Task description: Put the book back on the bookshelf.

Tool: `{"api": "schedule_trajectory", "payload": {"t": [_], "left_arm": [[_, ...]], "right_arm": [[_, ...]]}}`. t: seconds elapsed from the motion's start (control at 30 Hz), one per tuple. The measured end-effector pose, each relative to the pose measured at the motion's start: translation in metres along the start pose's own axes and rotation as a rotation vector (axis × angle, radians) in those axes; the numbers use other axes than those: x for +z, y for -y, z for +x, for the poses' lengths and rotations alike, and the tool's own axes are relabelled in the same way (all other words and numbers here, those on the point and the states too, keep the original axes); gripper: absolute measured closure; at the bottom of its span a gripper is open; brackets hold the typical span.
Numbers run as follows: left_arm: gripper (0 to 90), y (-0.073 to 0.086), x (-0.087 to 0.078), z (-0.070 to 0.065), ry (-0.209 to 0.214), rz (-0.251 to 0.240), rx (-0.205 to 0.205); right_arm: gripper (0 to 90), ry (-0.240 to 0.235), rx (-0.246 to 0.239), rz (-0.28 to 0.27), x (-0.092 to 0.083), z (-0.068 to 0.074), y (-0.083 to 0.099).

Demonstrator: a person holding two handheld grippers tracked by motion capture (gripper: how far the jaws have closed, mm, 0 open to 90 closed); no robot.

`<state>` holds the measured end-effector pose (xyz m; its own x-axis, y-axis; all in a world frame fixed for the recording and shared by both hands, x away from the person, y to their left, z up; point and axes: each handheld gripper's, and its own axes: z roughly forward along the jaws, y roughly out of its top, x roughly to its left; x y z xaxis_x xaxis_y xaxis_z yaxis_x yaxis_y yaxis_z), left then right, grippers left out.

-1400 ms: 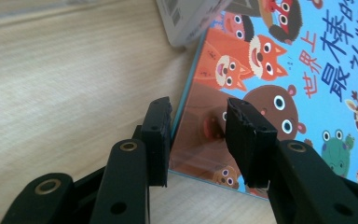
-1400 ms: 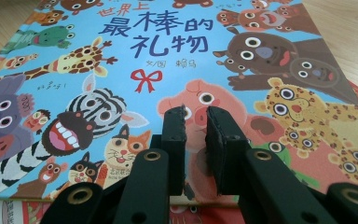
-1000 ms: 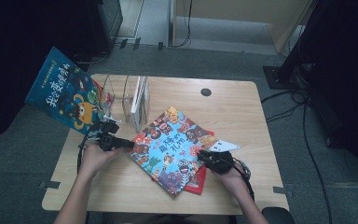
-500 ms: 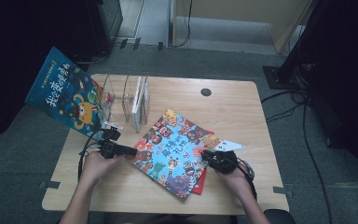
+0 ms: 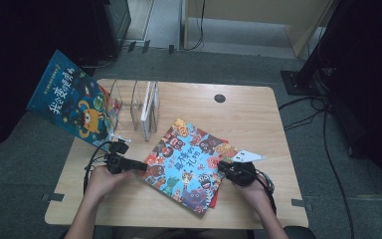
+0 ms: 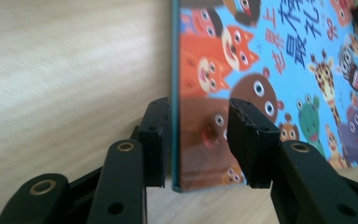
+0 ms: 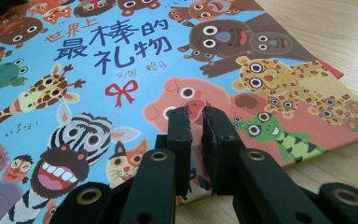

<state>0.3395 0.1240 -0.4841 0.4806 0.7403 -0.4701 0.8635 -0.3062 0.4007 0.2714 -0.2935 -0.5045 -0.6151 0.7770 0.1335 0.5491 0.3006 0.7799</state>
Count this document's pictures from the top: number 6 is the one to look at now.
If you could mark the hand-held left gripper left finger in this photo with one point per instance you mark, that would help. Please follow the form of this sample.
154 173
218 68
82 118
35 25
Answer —
155 143

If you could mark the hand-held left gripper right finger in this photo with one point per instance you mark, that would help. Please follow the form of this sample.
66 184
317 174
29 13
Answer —
253 146

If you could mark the light blue animal faces book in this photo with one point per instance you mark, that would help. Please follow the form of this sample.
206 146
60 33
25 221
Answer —
292 77

